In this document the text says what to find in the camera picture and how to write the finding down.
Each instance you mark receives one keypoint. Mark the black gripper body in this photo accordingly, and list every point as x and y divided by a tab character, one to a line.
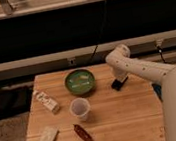
117	85

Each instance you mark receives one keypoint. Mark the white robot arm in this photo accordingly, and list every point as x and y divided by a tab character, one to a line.
158	73

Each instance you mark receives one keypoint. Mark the green bowl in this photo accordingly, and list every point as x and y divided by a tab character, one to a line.
79	82

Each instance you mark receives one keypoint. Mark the clear plastic cup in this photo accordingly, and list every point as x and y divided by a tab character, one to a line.
80	108

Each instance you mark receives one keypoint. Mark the dark red chili pepper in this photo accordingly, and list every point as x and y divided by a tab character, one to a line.
82	133

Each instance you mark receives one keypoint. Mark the white carton box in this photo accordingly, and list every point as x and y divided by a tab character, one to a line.
47	101

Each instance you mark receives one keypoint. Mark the wall power outlet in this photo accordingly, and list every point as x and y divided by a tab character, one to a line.
71	61

